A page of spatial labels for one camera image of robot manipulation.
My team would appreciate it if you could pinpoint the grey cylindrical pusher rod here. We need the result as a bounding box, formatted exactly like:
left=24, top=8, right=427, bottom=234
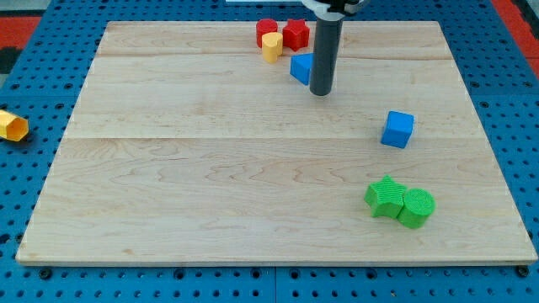
left=309, top=19, right=343, bottom=96

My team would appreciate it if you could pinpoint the red cylinder block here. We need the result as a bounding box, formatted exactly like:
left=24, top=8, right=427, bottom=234
left=255, top=19, right=278, bottom=48

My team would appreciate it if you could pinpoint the blue triangle block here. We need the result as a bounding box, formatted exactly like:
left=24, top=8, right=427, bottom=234
left=290, top=53, right=313, bottom=85

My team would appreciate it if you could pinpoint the yellow hexagon block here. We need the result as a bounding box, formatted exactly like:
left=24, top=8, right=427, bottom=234
left=0, top=109, right=29, bottom=141

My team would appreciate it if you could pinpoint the blue cube block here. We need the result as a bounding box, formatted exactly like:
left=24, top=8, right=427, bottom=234
left=381, top=111, right=414, bottom=149

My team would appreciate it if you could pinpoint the blue perforated base mat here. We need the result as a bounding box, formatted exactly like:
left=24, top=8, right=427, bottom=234
left=1, top=0, right=538, bottom=302

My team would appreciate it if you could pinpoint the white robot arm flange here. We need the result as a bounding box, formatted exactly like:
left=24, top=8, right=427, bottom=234
left=301, top=0, right=370, bottom=21

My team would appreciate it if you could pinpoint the green star block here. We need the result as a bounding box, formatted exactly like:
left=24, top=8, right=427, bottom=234
left=364, top=175, right=408, bottom=219

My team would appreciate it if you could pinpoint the yellow heart block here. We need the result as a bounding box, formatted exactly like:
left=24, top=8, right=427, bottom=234
left=261, top=32, right=283, bottom=63

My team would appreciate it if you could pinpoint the green cylinder block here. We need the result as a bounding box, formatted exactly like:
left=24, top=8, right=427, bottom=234
left=397, top=188, right=436, bottom=229

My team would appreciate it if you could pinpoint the light wooden board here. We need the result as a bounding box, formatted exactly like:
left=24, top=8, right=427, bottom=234
left=16, top=21, right=537, bottom=267

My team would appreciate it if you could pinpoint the red star block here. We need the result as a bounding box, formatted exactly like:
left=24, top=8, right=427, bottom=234
left=282, top=19, right=310, bottom=51

